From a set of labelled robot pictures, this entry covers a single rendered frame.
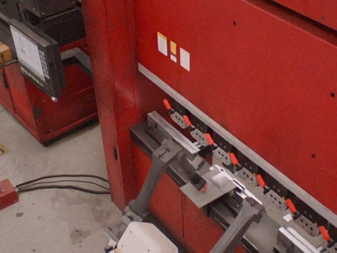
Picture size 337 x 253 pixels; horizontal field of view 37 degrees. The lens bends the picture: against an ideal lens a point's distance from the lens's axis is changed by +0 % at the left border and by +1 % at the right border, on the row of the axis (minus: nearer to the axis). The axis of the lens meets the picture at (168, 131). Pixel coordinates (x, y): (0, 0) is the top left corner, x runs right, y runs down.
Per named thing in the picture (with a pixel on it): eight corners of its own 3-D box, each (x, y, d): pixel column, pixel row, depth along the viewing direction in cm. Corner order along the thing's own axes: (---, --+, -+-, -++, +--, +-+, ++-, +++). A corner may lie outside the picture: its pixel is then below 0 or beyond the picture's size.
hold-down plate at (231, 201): (204, 186, 297) (204, 182, 295) (211, 182, 299) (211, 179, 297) (238, 217, 278) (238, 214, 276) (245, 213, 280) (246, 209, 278)
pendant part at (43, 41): (19, 69, 334) (6, 20, 312) (35, 62, 340) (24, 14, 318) (55, 98, 308) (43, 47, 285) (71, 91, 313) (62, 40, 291)
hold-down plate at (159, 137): (145, 131, 338) (144, 128, 336) (151, 128, 340) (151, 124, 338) (171, 155, 319) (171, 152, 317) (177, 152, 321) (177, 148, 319)
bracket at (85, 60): (47, 65, 356) (46, 57, 352) (79, 55, 367) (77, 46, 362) (74, 91, 330) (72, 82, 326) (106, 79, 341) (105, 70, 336)
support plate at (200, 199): (179, 189, 280) (179, 188, 279) (216, 169, 291) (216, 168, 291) (199, 208, 268) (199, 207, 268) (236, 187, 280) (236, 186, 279)
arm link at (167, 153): (151, 144, 211) (170, 158, 208) (170, 136, 222) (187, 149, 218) (119, 218, 234) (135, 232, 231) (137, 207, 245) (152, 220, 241)
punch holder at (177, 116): (170, 118, 308) (169, 96, 297) (181, 112, 311) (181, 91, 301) (185, 130, 298) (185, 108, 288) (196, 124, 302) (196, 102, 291)
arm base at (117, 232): (103, 229, 232) (118, 245, 225) (114, 214, 232) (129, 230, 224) (114, 232, 239) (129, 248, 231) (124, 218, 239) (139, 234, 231)
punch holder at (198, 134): (190, 134, 295) (189, 112, 284) (201, 129, 299) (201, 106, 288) (206, 148, 285) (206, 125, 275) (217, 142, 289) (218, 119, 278)
